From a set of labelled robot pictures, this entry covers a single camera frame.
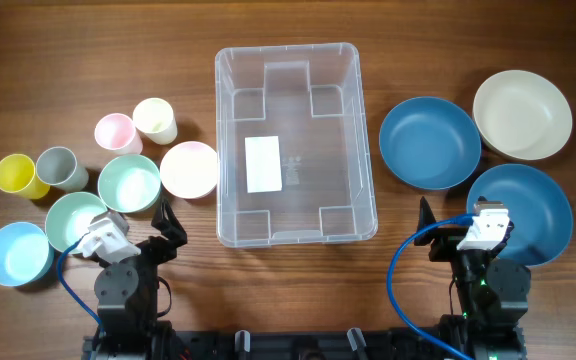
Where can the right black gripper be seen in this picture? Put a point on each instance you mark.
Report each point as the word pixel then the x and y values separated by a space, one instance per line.
pixel 443 244

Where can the mint green bowl right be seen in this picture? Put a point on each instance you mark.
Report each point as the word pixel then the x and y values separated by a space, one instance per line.
pixel 129 183

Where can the mint green bowl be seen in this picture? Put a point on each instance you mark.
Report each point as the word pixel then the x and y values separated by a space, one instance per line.
pixel 69 217
pixel 129 183

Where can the pink plastic cup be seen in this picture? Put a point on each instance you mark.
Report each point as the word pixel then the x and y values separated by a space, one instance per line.
pixel 117 133

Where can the pink plastic bowl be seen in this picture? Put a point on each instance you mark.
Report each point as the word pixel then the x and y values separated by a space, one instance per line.
pixel 189 170

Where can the mint green bowl left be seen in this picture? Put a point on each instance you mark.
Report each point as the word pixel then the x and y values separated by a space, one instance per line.
pixel 69 217

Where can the yellow plastic cup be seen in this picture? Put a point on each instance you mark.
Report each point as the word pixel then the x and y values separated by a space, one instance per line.
pixel 18 176

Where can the white paper label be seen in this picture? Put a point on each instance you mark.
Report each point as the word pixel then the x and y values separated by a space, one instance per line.
pixel 263 164

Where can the light blue bowl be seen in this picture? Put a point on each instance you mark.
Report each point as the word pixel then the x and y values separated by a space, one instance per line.
pixel 25 254

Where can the cream plastic cup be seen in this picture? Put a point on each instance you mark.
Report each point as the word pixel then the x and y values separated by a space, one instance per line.
pixel 155 118

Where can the cream plate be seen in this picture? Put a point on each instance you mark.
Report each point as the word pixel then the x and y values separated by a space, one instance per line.
pixel 522 115

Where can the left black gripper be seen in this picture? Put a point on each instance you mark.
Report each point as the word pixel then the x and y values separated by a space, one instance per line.
pixel 170 228

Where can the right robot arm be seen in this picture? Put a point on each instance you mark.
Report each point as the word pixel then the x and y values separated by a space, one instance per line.
pixel 492 292

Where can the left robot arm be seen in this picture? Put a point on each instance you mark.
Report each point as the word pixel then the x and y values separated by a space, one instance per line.
pixel 130 325

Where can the clear plastic storage container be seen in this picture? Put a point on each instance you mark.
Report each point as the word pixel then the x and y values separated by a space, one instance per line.
pixel 311 98

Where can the grey plastic cup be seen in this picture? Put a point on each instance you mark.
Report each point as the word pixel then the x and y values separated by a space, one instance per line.
pixel 58 167

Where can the dark blue plate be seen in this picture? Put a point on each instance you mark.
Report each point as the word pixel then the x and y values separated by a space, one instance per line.
pixel 538 207
pixel 430 143

